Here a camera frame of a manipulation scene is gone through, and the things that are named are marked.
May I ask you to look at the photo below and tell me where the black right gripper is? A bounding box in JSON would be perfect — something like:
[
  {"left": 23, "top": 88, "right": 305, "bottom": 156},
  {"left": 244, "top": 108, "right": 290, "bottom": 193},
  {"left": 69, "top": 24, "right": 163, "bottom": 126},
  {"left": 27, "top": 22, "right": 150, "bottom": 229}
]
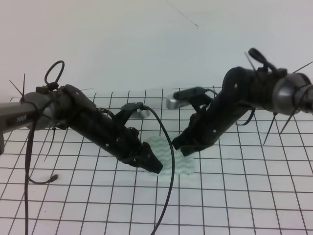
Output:
[{"left": 172, "top": 91, "right": 253, "bottom": 156}]

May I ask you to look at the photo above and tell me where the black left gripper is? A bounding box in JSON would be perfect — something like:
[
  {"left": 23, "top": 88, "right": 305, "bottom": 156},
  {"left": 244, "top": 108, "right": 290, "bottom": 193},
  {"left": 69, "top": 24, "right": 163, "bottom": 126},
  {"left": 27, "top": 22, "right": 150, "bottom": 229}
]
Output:
[{"left": 69, "top": 109, "right": 164, "bottom": 174}]

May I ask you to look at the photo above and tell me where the green wavy striped white towel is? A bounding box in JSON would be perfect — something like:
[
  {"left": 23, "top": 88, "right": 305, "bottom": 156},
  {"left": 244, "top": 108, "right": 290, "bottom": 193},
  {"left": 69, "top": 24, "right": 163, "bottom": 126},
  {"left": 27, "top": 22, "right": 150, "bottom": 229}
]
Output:
[{"left": 143, "top": 136, "right": 196, "bottom": 176}]

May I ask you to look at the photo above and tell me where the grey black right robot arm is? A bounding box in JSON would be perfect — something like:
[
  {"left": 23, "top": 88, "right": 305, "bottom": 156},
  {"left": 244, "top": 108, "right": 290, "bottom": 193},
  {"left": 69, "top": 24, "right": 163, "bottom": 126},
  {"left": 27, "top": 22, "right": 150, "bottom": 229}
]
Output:
[{"left": 166, "top": 48, "right": 313, "bottom": 156}]

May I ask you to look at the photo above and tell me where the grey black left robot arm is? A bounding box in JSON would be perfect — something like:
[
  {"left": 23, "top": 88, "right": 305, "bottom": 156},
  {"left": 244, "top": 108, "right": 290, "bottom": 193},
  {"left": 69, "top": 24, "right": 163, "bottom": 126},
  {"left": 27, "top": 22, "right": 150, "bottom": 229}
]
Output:
[{"left": 0, "top": 85, "right": 163, "bottom": 173}]

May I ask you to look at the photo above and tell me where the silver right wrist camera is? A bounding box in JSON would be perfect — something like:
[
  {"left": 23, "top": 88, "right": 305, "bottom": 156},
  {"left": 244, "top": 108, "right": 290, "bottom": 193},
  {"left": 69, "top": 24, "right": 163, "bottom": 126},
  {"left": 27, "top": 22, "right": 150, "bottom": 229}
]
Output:
[{"left": 166, "top": 94, "right": 190, "bottom": 110}]

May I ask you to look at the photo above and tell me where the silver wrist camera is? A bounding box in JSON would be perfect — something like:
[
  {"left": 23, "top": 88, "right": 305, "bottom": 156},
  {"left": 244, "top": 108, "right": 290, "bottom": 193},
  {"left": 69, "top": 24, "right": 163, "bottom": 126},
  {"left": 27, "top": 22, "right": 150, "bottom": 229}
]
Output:
[
  {"left": 130, "top": 109, "right": 150, "bottom": 119},
  {"left": 166, "top": 94, "right": 190, "bottom": 110}
]

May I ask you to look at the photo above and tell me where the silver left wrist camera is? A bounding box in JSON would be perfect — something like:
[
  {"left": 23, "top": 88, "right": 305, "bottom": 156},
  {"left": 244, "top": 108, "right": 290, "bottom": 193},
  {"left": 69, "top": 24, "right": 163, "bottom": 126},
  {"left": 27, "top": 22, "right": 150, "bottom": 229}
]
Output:
[{"left": 130, "top": 109, "right": 150, "bottom": 119}]

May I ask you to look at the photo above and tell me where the black left camera cable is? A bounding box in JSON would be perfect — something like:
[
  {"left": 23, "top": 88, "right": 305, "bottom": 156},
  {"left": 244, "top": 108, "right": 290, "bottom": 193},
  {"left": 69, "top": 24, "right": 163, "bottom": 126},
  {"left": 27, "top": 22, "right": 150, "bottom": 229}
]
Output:
[{"left": 143, "top": 104, "right": 176, "bottom": 235}]

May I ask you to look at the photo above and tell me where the black camera cable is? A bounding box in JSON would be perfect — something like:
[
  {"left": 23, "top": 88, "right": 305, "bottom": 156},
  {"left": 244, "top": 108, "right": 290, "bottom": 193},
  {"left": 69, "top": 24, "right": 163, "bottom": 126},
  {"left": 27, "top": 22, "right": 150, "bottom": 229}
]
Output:
[
  {"left": 143, "top": 104, "right": 176, "bottom": 235},
  {"left": 194, "top": 86, "right": 218, "bottom": 98}
]

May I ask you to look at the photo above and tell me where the black right camera cable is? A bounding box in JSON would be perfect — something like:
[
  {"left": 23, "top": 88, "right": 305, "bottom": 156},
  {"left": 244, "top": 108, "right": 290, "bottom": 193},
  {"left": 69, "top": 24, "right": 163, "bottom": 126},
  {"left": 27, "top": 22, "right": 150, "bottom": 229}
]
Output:
[{"left": 194, "top": 86, "right": 218, "bottom": 98}]

